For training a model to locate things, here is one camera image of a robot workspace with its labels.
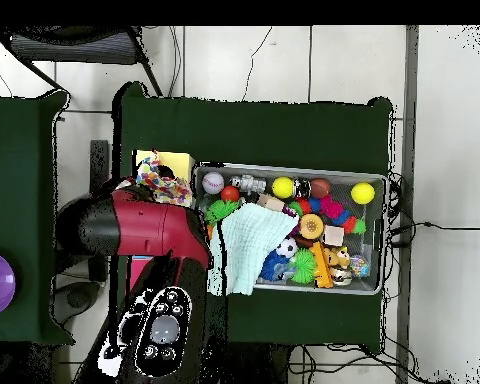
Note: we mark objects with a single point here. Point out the mint green knitted cloth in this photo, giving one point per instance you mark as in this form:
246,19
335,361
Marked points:
256,240

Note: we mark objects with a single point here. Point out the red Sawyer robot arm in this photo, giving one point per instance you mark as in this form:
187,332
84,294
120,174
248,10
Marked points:
152,232

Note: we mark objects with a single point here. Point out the silver mesh bin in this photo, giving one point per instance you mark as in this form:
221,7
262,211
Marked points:
264,168

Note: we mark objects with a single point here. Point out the wooden box with three holes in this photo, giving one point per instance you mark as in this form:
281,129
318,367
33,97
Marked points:
182,162

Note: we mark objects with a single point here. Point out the green spiky rubber ball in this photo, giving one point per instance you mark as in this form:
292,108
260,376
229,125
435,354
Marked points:
220,210

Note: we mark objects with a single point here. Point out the plain orange ball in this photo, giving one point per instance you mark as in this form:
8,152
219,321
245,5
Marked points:
230,194

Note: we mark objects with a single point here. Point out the plain wooden cube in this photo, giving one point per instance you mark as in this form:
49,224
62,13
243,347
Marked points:
333,236
270,201

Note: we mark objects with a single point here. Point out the small white baseball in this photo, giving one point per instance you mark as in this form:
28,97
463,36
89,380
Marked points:
213,183

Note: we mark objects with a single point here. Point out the plain yellow ball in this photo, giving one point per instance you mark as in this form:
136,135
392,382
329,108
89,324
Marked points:
362,193
283,187

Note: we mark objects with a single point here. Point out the toy hamburger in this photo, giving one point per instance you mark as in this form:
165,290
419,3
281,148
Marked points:
311,226

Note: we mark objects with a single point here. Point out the small brown football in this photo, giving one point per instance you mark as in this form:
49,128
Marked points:
320,188

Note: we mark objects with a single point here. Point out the black standing panel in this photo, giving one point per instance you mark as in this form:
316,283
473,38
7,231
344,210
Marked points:
99,156

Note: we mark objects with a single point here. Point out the grey round stand base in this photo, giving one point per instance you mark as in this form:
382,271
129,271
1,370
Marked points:
78,298

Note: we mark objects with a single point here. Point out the dark green side table cloth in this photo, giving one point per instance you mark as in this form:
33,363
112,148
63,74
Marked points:
24,132

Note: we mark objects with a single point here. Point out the black metal chair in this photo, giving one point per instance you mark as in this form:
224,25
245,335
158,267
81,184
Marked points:
76,48

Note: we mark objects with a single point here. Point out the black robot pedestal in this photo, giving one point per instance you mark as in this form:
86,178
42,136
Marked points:
248,368

